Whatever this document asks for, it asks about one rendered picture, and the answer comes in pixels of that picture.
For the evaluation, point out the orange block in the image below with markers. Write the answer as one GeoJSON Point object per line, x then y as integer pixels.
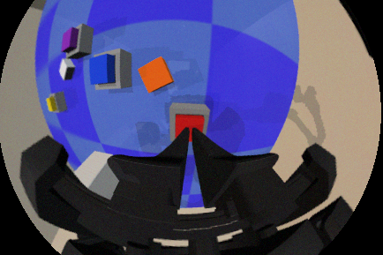
{"type": "Point", "coordinates": [155, 74]}

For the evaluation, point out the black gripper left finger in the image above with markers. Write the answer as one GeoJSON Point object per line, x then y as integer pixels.
{"type": "Point", "coordinates": [166, 169]}

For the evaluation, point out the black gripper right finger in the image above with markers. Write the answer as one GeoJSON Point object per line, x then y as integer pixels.
{"type": "Point", "coordinates": [217, 168]}

